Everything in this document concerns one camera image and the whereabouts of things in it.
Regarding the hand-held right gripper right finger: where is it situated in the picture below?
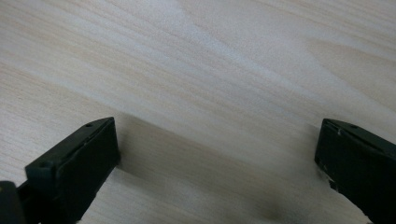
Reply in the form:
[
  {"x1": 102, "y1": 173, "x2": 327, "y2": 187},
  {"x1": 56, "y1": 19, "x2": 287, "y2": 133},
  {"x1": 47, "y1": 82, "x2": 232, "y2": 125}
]
[{"x1": 314, "y1": 118, "x2": 396, "y2": 224}]

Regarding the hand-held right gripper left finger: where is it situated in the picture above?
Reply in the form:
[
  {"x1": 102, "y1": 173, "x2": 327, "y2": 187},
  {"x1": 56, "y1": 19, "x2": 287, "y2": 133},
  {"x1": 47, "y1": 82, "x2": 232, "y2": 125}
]
[{"x1": 18, "y1": 117, "x2": 121, "y2": 224}]

